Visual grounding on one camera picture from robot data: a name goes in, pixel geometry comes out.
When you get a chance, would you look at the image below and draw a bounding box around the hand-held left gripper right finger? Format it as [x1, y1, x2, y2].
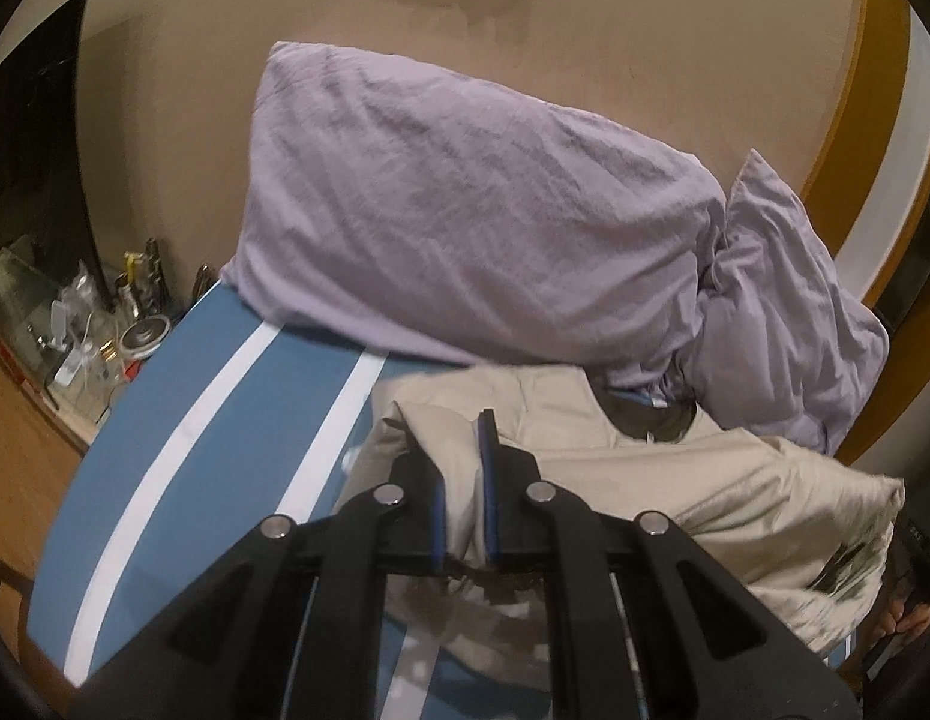
[476, 409, 863, 720]

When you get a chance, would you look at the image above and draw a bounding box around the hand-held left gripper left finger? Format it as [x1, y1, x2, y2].
[67, 454, 446, 720]

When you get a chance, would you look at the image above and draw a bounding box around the beige padded jacket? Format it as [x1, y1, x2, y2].
[345, 364, 907, 670]

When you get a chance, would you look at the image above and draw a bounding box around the person's right hand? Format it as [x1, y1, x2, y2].
[877, 598, 930, 642]

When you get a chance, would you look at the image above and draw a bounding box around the blue white striped bed sheet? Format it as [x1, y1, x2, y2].
[30, 281, 556, 720]

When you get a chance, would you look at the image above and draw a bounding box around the crumpled purple pillow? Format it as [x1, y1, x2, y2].
[606, 150, 891, 458]

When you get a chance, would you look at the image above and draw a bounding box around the large purple pillow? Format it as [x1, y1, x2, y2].
[221, 41, 730, 374]

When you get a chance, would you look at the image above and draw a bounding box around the glass jar with metal lid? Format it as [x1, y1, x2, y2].
[120, 315, 172, 362]

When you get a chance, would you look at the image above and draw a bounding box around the glass jar with gold lid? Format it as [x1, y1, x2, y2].
[75, 341, 125, 402]

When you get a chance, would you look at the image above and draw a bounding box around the wooden desk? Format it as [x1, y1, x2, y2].
[0, 330, 113, 586]

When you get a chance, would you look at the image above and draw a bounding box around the black flat screen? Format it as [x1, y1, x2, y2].
[0, 0, 100, 275]

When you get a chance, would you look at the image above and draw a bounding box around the wooden frame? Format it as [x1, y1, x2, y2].
[801, 0, 912, 301]

